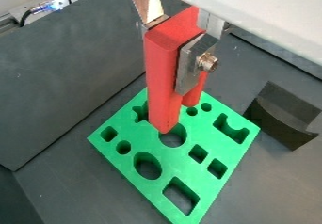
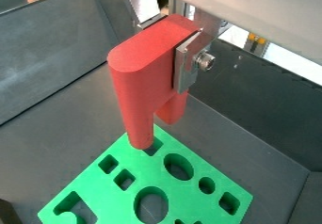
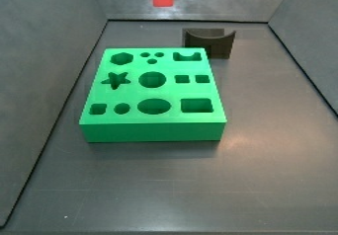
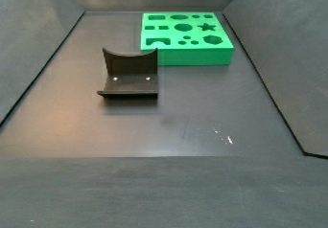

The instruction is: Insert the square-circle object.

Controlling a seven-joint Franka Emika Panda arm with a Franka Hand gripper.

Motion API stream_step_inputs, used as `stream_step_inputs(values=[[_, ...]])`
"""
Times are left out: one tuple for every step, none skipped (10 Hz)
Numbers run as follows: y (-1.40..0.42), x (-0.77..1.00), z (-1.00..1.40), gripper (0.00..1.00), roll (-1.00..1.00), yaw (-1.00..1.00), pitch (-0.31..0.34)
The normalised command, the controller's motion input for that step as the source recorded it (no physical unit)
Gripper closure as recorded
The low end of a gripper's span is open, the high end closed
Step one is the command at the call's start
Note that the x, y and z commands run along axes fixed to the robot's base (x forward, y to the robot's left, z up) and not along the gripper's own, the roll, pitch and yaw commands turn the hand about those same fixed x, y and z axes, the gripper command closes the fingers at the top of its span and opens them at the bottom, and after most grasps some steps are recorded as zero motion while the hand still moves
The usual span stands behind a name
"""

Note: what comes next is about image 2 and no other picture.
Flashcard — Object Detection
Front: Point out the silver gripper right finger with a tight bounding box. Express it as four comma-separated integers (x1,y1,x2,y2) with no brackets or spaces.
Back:
172,8,228,94

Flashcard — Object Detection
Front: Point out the red square-circle peg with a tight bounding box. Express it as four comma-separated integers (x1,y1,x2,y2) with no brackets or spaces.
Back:
106,14,197,150

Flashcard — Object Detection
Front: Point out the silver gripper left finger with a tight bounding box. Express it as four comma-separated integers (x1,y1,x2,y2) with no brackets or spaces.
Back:
122,0,165,33

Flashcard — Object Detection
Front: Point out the green shape-sorting board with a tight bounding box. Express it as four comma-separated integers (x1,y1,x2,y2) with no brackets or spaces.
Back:
37,127,252,224

